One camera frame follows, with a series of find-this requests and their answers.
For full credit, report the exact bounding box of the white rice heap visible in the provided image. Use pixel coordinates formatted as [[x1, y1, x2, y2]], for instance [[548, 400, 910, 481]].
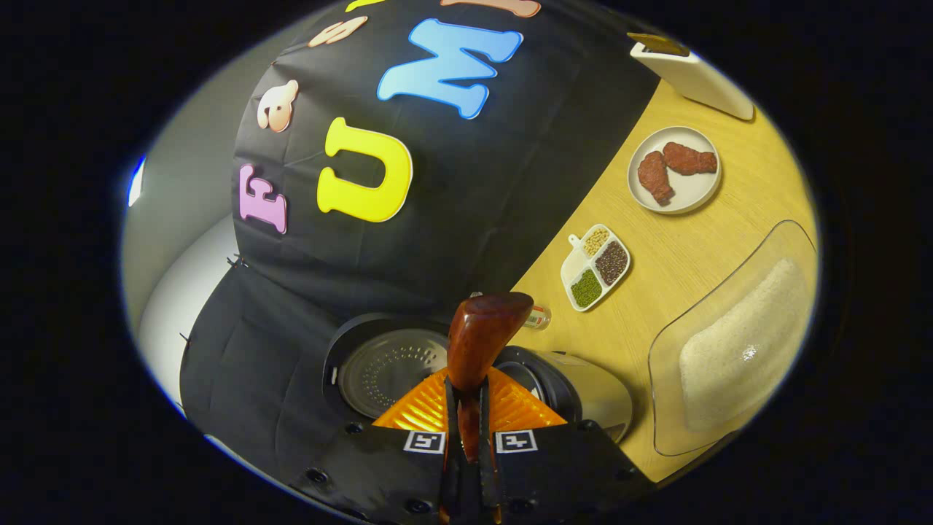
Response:
[[678, 258, 811, 435]]

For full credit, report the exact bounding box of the white divided bean dish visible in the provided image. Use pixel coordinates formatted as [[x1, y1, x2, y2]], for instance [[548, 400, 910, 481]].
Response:
[[560, 223, 632, 313]]

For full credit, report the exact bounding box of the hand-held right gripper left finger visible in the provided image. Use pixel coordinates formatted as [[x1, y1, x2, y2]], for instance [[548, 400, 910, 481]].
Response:
[[288, 367, 461, 525]]

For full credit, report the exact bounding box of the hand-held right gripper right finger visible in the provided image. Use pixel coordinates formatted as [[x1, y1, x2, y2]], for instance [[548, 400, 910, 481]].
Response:
[[477, 367, 653, 525]]

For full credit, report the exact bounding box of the red meat piece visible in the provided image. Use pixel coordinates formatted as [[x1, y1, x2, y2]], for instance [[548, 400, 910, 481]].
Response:
[[662, 141, 719, 176], [637, 150, 676, 207]]

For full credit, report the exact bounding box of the black backdrop cloth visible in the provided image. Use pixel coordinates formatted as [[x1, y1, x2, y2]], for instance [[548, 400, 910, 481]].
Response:
[[179, 0, 660, 482]]

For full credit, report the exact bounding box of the dark grey rice cooker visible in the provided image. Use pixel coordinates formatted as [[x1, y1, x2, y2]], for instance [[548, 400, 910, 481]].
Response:
[[322, 312, 635, 446]]

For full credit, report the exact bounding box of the flat wooden utensil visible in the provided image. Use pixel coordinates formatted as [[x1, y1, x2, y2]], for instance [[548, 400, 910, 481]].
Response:
[[627, 31, 690, 58]]

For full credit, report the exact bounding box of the white round plate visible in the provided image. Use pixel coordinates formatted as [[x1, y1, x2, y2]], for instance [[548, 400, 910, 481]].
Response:
[[627, 125, 722, 216]]

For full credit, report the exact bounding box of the white chopstick holder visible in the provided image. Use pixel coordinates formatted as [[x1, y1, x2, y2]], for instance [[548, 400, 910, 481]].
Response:
[[629, 32, 755, 122]]

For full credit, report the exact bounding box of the brown wooden spoon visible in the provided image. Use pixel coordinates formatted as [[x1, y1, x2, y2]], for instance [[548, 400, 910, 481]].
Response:
[[446, 292, 535, 464]]

